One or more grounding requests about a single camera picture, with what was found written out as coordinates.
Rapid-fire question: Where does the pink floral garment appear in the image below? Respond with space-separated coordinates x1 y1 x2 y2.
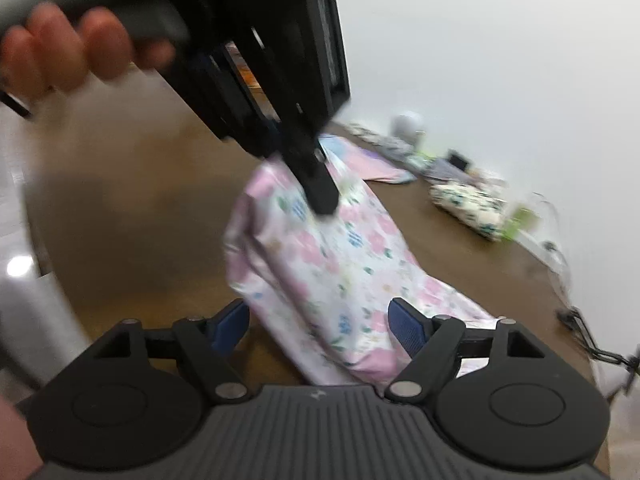
224 156 497 389

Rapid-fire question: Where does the person's left hand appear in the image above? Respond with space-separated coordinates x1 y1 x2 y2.
1 0 175 101

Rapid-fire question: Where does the white power strip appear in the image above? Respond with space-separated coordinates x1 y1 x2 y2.
346 122 384 145

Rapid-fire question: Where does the pink blue purple garment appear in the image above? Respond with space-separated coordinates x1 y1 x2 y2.
320 133 416 184

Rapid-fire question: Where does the white robot figurine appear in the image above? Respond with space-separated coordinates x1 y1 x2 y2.
390 110 424 148

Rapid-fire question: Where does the green white small box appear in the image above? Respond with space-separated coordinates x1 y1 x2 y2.
402 151 435 174

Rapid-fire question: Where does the grey storage tin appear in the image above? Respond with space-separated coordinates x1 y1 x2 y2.
425 158 473 184

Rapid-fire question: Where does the cream green floral pouch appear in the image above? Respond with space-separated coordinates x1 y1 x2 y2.
430 181 506 242

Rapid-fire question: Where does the small black box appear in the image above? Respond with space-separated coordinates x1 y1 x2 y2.
446 150 472 172

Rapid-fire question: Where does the green liquid bottle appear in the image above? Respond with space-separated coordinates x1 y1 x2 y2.
502 205 538 240

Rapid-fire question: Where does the white crumpled tissue pack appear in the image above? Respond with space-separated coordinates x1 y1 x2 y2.
470 167 508 193

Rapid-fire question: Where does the white charging cable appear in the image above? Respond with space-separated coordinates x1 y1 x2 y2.
529 192 574 302

